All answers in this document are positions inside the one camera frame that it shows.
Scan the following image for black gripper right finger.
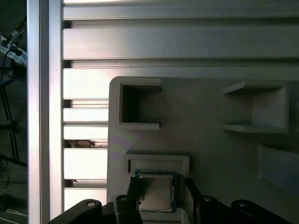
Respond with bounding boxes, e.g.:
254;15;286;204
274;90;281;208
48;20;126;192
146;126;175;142
183;177;292;224

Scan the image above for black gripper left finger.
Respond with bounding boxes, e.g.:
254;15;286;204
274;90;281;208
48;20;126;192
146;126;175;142
50;176;147;224

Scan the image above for silver green CPU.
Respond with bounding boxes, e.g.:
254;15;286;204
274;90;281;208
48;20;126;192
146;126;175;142
134;169;180;213

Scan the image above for grey parts rack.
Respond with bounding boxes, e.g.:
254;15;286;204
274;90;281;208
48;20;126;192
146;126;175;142
106;76;299;224

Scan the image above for black stand legs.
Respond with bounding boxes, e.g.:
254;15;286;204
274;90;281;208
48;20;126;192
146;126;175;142
0;88;28;168

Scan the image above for white power strip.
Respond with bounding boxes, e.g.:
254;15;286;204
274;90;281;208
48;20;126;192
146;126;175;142
0;35;28;69

